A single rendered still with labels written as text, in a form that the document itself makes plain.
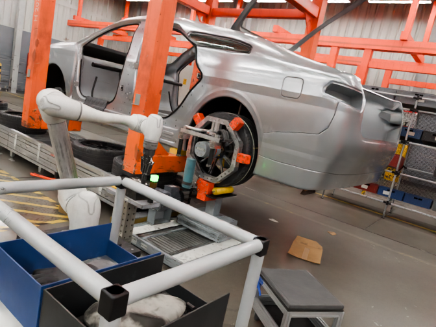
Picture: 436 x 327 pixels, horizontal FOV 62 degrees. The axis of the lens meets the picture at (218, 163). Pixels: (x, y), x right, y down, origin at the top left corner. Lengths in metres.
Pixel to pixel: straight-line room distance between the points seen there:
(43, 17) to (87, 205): 2.97
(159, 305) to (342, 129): 2.16
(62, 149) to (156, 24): 1.37
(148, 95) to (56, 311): 2.48
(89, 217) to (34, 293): 1.39
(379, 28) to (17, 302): 12.15
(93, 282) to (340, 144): 2.38
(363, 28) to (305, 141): 10.06
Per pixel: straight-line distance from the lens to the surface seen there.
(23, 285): 0.83
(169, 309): 0.81
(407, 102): 6.24
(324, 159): 2.73
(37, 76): 4.70
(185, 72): 8.48
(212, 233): 3.17
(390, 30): 12.42
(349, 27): 12.75
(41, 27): 4.70
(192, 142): 3.24
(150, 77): 3.05
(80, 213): 2.15
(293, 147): 2.79
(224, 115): 3.12
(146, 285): 0.54
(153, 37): 3.09
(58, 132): 2.18
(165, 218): 3.48
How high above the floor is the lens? 1.26
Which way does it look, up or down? 10 degrees down
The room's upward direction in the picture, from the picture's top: 12 degrees clockwise
